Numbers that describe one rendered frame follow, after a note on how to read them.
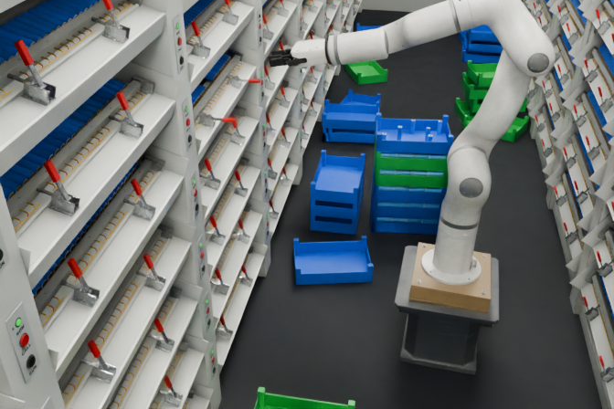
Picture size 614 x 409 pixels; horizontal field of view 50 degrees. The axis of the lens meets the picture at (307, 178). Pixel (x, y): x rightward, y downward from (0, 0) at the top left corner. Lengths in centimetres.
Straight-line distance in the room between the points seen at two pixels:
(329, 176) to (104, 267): 177
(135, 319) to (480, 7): 112
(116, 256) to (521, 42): 110
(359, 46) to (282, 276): 114
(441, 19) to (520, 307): 125
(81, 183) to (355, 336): 143
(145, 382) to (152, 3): 84
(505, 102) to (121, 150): 105
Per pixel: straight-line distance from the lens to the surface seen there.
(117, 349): 141
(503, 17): 178
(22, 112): 100
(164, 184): 152
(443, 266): 212
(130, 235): 137
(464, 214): 200
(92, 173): 121
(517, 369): 238
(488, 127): 189
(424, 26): 178
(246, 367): 229
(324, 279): 257
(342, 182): 289
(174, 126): 150
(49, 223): 110
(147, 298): 151
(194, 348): 192
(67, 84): 108
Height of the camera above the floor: 168
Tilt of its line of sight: 32 degrees down
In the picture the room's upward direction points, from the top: straight up
